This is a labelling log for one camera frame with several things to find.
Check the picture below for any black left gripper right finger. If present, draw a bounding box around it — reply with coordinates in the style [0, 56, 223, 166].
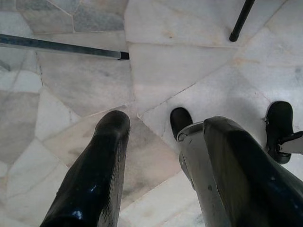
[203, 115, 303, 227]

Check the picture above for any silver metal clothes rack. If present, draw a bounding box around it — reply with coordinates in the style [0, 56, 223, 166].
[0, 33, 130, 61]

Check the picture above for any marble pattern folding table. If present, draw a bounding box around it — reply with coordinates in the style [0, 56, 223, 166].
[229, 0, 257, 43]

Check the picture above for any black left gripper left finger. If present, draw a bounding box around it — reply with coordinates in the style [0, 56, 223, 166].
[39, 110, 131, 227]

